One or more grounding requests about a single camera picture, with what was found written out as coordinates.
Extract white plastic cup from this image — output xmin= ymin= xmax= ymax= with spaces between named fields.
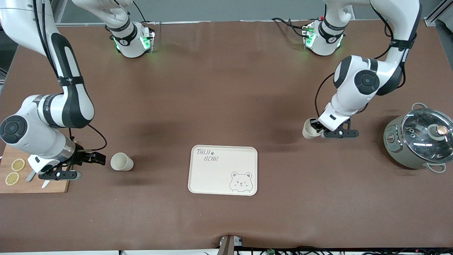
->
xmin=110 ymin=152 xmax=134 ymax=171
xmin=302 ymin=118 xmax=323 ymax=140

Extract cream tray with bear print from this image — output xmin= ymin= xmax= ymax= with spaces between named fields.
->
xmin=188 ymin=145 xmax=258 ymax=196

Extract wooden cutting board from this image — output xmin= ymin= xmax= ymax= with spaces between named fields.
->
xmin=0 ymin=145 xmax=70 ymax=194

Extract grey-green cooking pot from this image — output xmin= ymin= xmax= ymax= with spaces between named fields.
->
xmin=383 ymin=103 xmax=453 ymax=173

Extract glass pot lid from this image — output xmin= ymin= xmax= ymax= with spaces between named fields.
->
xmin=401 ymin=108 xmax=453 ymax=164

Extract brown table cover mat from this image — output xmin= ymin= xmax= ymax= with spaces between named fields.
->
xmin=0 ymin=19 xmax=453 ymax=253

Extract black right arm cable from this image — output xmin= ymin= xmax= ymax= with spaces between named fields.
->
xmin=34 ymin=0 xmax=108 ymax=153

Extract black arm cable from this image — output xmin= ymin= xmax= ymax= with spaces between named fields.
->
xmin=34 ymin=0 xmax=108 ymax=153
xmin=315 ymin=0 xmax=407 ymax=123

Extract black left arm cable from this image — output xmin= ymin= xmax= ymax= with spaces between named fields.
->
xmin=315 ymin=0 xmax=407 ymax=123

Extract black base cable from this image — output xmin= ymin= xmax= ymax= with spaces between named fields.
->
xmin=272 ymin=17 xmax=310 ymax=38

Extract metal table edge bracket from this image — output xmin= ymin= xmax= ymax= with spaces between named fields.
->
xmin=219 ymin=235 xmax=243 ymax=255

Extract aluminium frame profile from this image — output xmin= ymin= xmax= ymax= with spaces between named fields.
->
xmin=53 ymin=0 xmax=107 ymax=26

